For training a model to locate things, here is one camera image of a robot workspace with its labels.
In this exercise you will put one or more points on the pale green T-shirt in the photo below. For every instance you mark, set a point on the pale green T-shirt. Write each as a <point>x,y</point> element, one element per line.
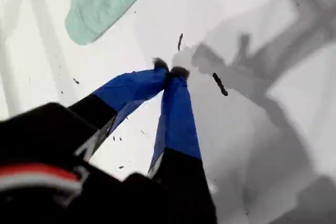
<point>105,1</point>

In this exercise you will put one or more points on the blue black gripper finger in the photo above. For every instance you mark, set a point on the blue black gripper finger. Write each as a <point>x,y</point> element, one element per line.
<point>178,129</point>
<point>131,87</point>

